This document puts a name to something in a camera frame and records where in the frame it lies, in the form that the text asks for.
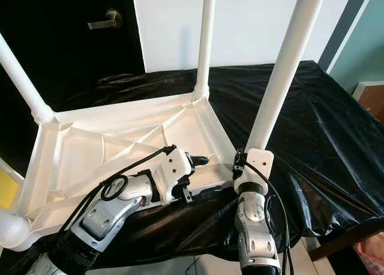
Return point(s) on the dark grey wall trim strip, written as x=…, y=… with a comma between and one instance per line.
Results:
x=345, y=29

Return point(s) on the black plastic table cover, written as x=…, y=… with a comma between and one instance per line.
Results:
x=324, y=161

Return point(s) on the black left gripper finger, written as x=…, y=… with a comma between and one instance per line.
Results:
x=199, y=160

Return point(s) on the pink plastic bag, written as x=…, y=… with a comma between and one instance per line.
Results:
x=371, y=257

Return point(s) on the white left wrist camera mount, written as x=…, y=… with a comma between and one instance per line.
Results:
x=174, y=167

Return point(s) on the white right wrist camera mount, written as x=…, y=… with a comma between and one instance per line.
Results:
x=258, y=164

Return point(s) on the black door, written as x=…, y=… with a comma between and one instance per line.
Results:
x=72, y=59

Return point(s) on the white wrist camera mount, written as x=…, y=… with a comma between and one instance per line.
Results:
x=258, y=164
x=174, y=167

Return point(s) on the yellow container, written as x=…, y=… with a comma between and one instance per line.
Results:
x=7, y=188

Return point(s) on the brown and white flat board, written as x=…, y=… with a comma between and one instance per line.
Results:
x=369, y=101

